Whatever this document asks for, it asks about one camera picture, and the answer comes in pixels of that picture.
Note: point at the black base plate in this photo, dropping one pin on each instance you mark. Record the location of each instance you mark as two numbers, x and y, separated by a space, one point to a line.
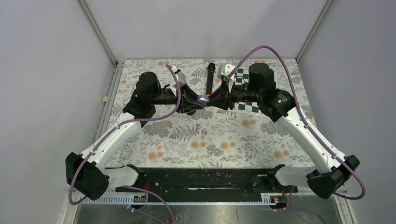
221 181

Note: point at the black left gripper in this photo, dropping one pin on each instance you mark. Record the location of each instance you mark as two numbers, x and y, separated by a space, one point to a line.
188 94

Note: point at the white slotted cable duct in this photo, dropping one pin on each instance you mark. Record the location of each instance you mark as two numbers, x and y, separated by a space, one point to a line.
192 198

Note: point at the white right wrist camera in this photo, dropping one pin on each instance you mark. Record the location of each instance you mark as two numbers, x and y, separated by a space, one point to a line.
226 69

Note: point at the floral tablecloth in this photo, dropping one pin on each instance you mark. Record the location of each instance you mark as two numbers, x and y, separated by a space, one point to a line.
233 140

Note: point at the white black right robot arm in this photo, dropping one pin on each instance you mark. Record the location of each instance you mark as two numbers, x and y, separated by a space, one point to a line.
332 168

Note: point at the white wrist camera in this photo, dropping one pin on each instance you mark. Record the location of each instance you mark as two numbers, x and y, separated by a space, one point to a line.
226 69
181 78

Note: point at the green white chessboard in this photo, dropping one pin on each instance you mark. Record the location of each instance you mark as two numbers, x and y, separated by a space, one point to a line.
258 77

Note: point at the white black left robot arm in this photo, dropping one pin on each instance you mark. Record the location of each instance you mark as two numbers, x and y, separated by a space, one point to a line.
87 172

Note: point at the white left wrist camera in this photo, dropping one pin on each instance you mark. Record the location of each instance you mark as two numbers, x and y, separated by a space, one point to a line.
181 78

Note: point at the lavender earbuds case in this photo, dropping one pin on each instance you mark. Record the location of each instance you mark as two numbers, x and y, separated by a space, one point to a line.
202 99

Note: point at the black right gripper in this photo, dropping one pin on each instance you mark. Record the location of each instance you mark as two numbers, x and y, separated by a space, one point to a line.
220 101

